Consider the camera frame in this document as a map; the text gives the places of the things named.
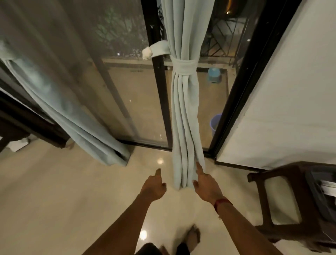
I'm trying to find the black window frame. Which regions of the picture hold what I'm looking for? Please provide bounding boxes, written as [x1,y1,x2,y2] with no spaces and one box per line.
[113,0,302,159]

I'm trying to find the pale green curtain tie band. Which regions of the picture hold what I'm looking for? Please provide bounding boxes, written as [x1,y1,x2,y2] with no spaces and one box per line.
[141,41,199,77]

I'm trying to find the person's leg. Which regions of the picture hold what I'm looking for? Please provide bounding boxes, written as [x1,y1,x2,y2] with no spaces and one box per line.
[175,224,202,255]
[134,242,163,255]

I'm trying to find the person's left hand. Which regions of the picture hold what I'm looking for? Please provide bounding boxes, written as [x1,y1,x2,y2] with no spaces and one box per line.
[140,168,167,202]

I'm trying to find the white power adapter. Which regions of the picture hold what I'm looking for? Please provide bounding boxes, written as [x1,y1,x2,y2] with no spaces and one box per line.
[7,137,30,153]

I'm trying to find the blue plastic bucket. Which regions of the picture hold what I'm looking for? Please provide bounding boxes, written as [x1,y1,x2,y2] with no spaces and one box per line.
[210,113,223,138]

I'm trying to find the blue round pot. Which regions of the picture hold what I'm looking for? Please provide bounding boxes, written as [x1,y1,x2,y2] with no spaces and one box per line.
[207,68,222,84]

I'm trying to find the person's right leg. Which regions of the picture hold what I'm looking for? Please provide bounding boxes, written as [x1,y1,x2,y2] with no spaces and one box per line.
[175,224,202,255]

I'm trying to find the red thread bracelet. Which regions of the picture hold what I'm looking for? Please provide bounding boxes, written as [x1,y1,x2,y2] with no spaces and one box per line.
[213,198,233,220]

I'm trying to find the person's right forearm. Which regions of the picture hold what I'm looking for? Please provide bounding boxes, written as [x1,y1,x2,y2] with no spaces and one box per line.
[216,202,283,255]

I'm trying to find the dark purple plastic basket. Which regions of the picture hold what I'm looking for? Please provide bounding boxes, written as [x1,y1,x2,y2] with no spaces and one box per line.
[304,165,336,233]

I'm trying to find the pale green curtain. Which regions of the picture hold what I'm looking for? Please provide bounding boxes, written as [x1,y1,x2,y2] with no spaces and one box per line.
[159,0,216,192]
[0,39,131,167]

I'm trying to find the brown satin curtain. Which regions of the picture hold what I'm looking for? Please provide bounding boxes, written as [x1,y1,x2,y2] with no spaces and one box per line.
[0,78,71,153]

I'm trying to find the dark brown plastic stool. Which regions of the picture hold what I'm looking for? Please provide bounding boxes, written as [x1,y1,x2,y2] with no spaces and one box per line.
[247,161,336,251]

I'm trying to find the green plant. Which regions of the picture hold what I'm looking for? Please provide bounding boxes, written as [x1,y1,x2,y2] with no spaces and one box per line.
[93,6,149,56]

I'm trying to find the person's left forearm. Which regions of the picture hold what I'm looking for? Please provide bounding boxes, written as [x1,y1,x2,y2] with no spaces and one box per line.
[83,194,158,255]

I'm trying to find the person's right hand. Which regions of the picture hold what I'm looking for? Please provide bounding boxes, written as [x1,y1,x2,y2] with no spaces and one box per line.
[193,161,227,207]

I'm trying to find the person's left leg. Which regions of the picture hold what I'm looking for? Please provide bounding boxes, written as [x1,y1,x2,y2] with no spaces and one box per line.
[134,242,163,255]

